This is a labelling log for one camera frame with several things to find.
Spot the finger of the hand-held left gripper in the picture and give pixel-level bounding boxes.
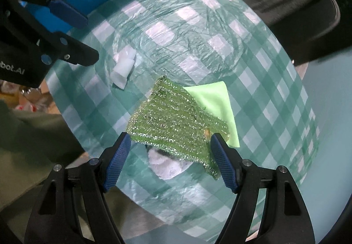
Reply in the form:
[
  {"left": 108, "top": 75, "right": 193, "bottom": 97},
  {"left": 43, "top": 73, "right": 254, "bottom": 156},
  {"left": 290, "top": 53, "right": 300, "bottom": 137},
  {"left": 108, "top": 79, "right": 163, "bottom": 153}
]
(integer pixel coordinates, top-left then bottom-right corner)
[
  {"left": 38, "top": 31, "right": 99, "bottom": 66},
  {"left": 16, "top": 0, "right": 88, "bottom": 28}
]

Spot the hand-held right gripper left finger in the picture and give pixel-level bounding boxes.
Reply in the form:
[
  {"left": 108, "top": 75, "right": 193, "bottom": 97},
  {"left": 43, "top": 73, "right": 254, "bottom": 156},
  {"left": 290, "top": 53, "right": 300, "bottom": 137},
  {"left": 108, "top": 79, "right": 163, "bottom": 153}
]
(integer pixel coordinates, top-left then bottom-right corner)
[{"left": 24, "top": 132, "right": 132, "bottom": 244}]

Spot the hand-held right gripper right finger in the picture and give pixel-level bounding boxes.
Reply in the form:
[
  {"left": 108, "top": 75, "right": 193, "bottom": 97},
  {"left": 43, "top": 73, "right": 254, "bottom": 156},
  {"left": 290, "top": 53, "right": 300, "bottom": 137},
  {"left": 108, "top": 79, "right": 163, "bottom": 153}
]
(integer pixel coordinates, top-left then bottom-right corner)
[{"left": 210, "top": 132, "right": 316, "bottom": 244}]

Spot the white blue striped sock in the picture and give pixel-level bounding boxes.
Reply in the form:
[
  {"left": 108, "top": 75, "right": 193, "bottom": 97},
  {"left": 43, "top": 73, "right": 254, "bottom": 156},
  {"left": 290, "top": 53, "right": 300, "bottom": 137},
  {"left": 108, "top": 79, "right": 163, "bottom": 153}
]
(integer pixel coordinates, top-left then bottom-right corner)
[{"left": 145, "top": 144, "right": 193, "bottom": 180}]

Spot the light green cloth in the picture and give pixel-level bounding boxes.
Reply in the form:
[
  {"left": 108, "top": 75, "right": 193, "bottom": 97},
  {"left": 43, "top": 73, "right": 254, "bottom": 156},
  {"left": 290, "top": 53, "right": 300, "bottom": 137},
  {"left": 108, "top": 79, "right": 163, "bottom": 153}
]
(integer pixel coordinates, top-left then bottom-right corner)
[{"left": 183, "top": 82, "right": 240, "bottom": 148}]

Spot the green sparkly scrub cloth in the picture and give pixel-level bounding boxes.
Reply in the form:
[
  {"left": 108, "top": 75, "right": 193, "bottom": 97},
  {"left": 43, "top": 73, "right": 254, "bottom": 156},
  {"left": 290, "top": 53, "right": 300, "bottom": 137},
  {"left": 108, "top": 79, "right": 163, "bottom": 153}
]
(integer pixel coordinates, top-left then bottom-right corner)
[{"left": 126, "top": 76, "right": 230, "bottom": 181}]

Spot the small white folded piece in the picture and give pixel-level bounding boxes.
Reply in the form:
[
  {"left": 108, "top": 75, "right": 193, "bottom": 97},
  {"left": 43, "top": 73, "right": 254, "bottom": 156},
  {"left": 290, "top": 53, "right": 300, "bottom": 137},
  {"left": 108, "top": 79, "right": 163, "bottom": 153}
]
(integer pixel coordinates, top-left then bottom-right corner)
[{"left": 110, "top": 46, "right": 136, "bottom": 88}]

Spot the person's olive green clothing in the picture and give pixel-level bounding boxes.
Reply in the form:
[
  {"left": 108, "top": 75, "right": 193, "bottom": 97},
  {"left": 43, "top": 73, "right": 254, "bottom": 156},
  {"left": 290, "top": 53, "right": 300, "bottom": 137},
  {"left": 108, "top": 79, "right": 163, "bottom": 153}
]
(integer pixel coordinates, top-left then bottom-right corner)
[{"left": 0, "top": 101, "right": 88, "bottom": 220}]

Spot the green checked plastic tablecloth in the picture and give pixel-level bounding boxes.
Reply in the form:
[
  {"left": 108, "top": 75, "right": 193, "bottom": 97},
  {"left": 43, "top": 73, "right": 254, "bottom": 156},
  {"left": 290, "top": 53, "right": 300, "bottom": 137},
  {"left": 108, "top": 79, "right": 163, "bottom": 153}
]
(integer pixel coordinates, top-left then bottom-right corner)
[{"left": 45, "top": 0, "right": 319, "bottom": 242}]

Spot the black office chair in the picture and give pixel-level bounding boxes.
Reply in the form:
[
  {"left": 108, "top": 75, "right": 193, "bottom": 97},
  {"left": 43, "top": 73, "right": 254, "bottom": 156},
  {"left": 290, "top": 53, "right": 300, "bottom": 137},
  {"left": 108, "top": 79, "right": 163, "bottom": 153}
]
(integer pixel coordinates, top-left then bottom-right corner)
[{"left": 239, "top": 0, "right": 341, "bottom": 66}]

